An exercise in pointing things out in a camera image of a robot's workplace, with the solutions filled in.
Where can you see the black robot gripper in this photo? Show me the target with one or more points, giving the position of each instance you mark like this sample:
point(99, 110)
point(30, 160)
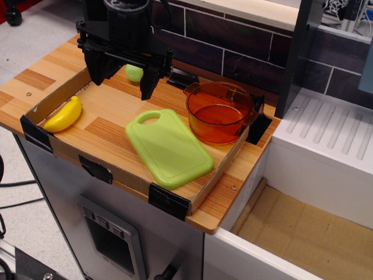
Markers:
point(109, 44)

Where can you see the yellow toy banana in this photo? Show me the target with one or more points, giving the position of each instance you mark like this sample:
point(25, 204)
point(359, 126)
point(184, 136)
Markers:
point(65, 117)

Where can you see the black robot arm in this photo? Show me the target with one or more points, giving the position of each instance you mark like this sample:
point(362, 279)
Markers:
point(98, 10)

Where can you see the orange transparent pot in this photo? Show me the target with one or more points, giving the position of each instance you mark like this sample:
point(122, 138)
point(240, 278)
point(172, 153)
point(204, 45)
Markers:
point(219, 112)

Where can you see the cardboard fence with black tape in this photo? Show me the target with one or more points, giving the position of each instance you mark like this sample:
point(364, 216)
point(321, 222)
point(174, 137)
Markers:
point(97, 140)

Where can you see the green toy apple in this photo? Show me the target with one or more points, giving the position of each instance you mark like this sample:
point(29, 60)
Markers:
point(133, 73)

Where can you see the green plastic cutting board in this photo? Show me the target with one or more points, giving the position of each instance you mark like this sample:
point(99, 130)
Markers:
point(168, 148)

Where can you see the black caster wheel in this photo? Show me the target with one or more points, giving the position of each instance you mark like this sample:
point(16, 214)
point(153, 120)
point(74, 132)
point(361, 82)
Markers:
point(13, 16)

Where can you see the grey toy dishwasher cabinet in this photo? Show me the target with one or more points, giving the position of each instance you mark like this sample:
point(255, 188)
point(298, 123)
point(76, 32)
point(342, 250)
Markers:
point(111, 233)

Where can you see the white toy sink unit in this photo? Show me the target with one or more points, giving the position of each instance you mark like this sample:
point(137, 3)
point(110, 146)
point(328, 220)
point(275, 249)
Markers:
point(306, 210)

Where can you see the dark grey vertical post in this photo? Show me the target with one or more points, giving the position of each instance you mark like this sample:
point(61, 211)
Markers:
point(308, 20)

